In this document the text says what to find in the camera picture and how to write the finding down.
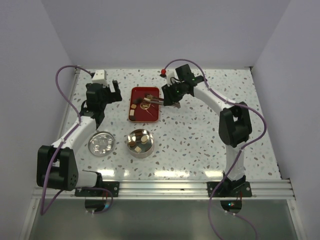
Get round metal tin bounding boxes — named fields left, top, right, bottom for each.
left=126, top=129, right=155, bottom=159

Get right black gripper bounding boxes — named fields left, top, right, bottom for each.
left=162, top=80, right=186, bottom=106

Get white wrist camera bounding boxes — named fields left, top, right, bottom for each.
left=92, top=69, right=108, bottom=86
left=166, top=70, right=176, bottom=86

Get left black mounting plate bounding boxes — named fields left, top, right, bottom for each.
left=74, top=181, right=120, bottom=198

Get white cube chocolate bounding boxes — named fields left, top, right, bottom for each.
left=135, top=146, right=141, bottom=153

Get white rectangular chocolate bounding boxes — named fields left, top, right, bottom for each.
left=129, top=109, right=135, bottom=116

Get aluminium front rail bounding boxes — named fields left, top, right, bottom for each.
left=32, top=177, right=297, bottom=201

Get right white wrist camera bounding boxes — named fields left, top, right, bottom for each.
left=166, top=70, right=176, bottom=86

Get metal tongs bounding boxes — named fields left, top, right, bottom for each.
left=143, top=93, right=164, bottom=106

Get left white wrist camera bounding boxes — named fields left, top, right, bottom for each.
left=92, top=69, right=108, bottom=86

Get red rectangular tray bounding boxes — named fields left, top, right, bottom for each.
left=128, top=86, right=160, bottom=123

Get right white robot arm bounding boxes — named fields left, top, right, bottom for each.
left=160, top=64, right=252, bottom=197

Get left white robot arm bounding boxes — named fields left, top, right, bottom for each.
left=36, top=80, right=122, bottom=197

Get round metal tin lid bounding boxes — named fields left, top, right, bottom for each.
left=88, top=131, right=115, bottom=157

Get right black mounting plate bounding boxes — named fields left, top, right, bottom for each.
left=212, top=181, right=253, bottom=198

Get brown cup chocolate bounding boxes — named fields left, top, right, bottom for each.
left=128, top=141, right=136, bottom=147

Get dark oval chocolate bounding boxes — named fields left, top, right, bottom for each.
left=129, top=115, right=136, bottom=121

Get black mounting plate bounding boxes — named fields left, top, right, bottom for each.
left=212, top=181, right=253, bottom=198
left=74, top=181, right=120, bottom=198

